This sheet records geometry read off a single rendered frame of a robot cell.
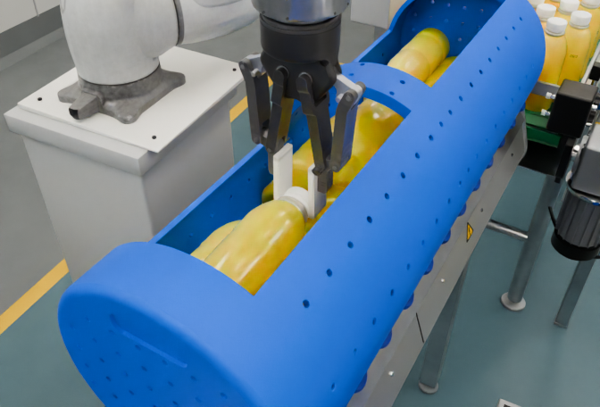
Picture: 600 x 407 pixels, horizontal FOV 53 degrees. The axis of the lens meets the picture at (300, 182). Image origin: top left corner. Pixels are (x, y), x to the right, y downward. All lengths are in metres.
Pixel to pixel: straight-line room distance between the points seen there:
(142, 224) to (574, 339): 1.49
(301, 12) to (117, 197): 0.75
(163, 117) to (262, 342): 0.71
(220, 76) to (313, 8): 0.75
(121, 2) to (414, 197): 0.63
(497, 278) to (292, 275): 1.78
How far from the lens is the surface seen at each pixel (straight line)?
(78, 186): 1.26
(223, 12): 1.16
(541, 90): 1.39
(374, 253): 0.61
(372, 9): 1.48
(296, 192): 0.68
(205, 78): 1.25
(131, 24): 1.11
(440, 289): 1.01
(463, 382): 1.98
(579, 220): 1.55
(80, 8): 1.10
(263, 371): 0.50
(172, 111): 1.16
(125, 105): 1.16
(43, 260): 2.43
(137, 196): 1.15
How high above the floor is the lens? 1.61
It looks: 39 degrees down
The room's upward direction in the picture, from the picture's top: straight up
